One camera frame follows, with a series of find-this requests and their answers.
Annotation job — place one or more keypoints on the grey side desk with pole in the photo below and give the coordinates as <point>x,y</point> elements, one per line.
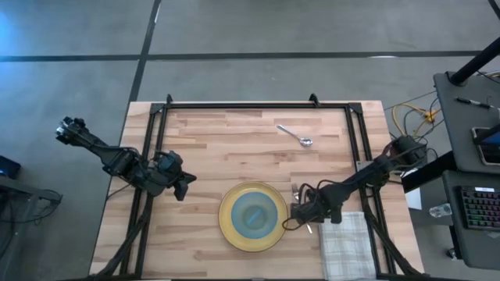
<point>457,129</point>

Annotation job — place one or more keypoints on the grey side desk with keyboard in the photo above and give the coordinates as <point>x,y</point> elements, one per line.
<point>480,250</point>

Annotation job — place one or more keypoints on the silver metal fork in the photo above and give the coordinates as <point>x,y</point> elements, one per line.
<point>295,190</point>

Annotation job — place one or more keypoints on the black desk support bar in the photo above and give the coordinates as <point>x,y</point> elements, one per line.
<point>429,171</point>

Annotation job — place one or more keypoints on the black pen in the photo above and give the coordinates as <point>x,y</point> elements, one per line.
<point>473,102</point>

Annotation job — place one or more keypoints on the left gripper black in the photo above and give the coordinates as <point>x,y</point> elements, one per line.
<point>168,169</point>

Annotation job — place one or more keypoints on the black frame-mounted spotlight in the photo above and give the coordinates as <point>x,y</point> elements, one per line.
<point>313,99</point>
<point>168,98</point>

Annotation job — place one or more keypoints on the light blue bowl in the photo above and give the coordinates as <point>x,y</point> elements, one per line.
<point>254,207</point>

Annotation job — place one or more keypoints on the yellow round plate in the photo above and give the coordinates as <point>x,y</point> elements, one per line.
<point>226,218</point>

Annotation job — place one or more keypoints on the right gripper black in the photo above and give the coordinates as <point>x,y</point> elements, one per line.
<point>324,203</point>

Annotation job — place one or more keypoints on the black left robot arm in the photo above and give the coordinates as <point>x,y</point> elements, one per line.
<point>117,160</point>

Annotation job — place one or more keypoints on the black aluminium rig frame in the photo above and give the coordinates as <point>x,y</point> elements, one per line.
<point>250,105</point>

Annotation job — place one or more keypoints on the clear plastic bottle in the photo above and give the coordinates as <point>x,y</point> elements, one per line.
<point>440,210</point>

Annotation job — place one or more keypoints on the black round pole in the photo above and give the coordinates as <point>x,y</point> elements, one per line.
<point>472,62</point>

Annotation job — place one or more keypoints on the black backlit keyboard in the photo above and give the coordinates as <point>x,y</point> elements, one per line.
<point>482,210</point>

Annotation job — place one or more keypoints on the tablet with dark screen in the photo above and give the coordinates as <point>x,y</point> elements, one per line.
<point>490,150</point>

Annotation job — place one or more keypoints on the white checked cloth napkin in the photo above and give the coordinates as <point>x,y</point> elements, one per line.
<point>345,250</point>

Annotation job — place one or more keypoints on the black box device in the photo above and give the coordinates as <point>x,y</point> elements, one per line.
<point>8,168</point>

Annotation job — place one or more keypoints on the silver metal spoon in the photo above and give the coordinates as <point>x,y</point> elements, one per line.
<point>306,141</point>

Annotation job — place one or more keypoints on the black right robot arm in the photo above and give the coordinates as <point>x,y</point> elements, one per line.
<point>359,179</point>

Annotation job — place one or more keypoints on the white paper sheet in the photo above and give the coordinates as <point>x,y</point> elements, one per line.
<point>414,197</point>

